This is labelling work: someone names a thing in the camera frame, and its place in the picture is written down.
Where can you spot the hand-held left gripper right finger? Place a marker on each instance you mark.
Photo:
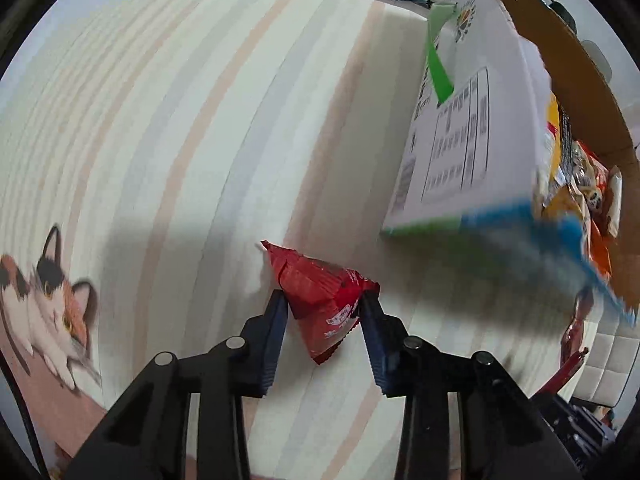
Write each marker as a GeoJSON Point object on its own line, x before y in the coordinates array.
{"type": "Point", "coordinates": [375, 355]}

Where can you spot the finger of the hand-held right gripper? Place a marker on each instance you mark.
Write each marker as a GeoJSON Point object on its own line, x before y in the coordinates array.
{"type": "Point", "coordinates": [552, 407]}

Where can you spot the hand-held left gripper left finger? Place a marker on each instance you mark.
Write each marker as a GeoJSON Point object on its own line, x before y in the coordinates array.
{"type": "Point", "coordinates": [272, 340]}

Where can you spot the red stick snack packet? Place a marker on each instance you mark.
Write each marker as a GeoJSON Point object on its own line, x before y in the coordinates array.
{"type": "Point", "coordinates": [570, 355]}

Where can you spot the red crinkled snack packet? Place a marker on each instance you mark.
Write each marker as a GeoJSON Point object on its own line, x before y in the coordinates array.
{"type": "Point", "coordinates": [320, 290]}

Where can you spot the printed cardboard box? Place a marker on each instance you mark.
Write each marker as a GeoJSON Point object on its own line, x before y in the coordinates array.
{"type": "Point", "coordinates": [490, 160]}

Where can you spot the white quilted cushion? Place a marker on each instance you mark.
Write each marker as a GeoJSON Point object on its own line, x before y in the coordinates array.
{"type": "Point", "coordinates": [607, 360]}

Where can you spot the orange snack bag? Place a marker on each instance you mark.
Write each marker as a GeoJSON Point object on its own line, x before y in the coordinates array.
{"type": "Point", "coordinates": [600, 255]}

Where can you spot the orange cartoon print snack packet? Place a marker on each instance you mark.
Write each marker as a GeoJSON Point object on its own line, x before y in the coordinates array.
{"type": "Point", "coordinates": [595, 200]}

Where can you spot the striped cat print blanket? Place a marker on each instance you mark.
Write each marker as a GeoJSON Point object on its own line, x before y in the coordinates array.
{"type": "Point", "coordinates": [200, 110]}

